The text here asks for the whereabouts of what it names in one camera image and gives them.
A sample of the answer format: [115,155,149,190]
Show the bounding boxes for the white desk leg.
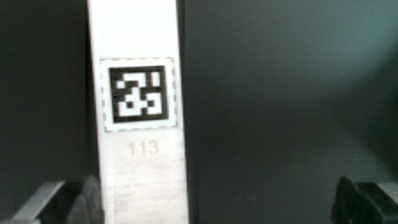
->
[87,0,188,224]

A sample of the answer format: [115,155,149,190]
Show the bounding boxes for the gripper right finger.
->
[330,177,398,224]

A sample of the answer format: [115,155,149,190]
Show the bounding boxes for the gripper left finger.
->
[5,175,105,224]

